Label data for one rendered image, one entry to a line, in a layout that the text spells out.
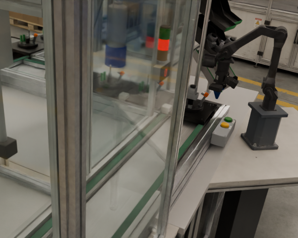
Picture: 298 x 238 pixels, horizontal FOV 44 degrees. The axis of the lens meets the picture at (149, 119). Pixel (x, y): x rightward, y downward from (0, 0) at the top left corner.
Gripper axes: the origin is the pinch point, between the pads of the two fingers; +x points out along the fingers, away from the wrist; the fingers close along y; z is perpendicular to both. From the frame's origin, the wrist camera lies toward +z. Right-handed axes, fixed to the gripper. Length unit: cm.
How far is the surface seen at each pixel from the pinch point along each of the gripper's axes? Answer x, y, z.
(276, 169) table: 22.8, -16.1, 37.5
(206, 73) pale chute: -0.7, 21.3, -13.3
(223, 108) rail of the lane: 13.6, 12.7, 2.3
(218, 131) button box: 13.0, -15.7, 7.3
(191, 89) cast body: 1.1, -2.5, -13.1
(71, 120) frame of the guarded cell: -45, -135, 10
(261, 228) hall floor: 108, 44, 40
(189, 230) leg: 52, -44, 10
